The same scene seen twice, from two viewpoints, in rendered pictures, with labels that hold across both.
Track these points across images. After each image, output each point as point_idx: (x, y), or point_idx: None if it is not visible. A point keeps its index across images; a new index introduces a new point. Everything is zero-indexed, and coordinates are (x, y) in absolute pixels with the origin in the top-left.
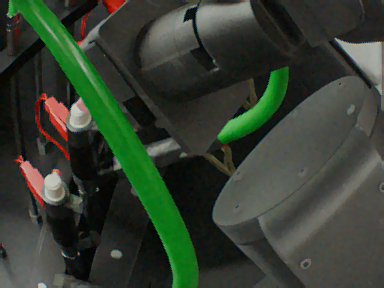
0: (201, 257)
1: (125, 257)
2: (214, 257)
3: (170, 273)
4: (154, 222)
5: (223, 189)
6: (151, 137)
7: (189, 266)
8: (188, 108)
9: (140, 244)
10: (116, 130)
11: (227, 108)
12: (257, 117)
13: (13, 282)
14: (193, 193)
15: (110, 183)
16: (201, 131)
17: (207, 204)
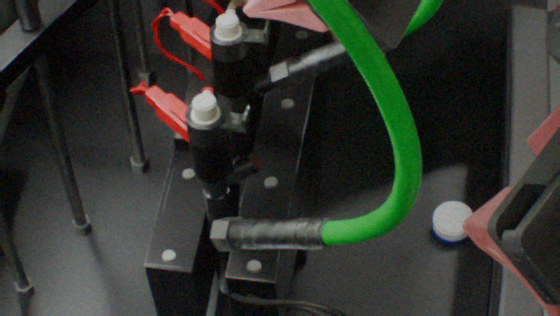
0: (350, 179)
1: (282, 184)
2: (364, 178)
3: (318, 204)
4: (382, 109)
5: (547, 34)
6: (294, 49)
7: (415, 159)
8: (378, 5)
9: (298, 164)
10: (344, 20)
11: (410, 4)
12: (419, 17)
13: (102, 269)
14: (329, 106)
15: (251, 101)
16: (392, 26)
17: (346, 117)
